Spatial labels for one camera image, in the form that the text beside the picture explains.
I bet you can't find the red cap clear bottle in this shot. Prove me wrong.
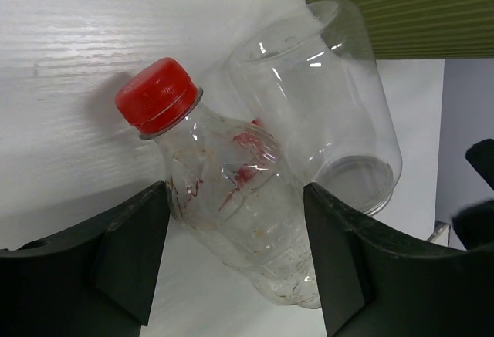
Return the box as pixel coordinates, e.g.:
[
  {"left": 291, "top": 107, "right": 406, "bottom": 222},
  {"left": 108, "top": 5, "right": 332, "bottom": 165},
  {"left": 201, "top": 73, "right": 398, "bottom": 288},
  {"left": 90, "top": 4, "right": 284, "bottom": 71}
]
[{"left": 114, "top": 58, "right": 321, "bottom": 309}]

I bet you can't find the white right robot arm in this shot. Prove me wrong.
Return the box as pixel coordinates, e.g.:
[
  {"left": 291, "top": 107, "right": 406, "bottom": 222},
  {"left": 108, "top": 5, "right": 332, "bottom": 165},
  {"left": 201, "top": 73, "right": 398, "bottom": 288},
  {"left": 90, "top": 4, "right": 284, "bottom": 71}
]
[{"left": 452, "top": 139, "right": 493, "bottom": 251}]

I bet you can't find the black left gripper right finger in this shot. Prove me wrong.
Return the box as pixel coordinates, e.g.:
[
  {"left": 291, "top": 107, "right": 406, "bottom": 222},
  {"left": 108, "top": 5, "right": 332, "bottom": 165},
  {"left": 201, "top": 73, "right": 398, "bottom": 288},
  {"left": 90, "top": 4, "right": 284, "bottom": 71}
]
[{"left": 303, "top": 184, "right": 493, "bottom": 336}]

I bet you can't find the clear jar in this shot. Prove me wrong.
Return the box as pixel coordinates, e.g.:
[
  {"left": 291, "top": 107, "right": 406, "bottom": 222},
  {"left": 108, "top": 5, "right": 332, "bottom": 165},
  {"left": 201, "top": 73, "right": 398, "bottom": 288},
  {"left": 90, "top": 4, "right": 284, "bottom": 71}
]
[{"left": 227, "top": 0, "right": 402, "bottom": 216}]

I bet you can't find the green mesh waste bin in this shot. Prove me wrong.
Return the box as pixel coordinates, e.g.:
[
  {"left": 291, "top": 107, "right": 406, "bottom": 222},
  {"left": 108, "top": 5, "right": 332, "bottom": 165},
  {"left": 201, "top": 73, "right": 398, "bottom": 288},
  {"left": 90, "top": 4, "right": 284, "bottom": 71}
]
[{"left": 307, "top": 0, "right": 493, "bottom": 59}]

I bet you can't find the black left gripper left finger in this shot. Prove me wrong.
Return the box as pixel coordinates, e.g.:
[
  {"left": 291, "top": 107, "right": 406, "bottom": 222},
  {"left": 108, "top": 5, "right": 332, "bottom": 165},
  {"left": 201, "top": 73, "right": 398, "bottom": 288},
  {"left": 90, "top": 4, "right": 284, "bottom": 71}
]
[{"left": 1, "top": 181, "right": 171, "bottom": 336}]

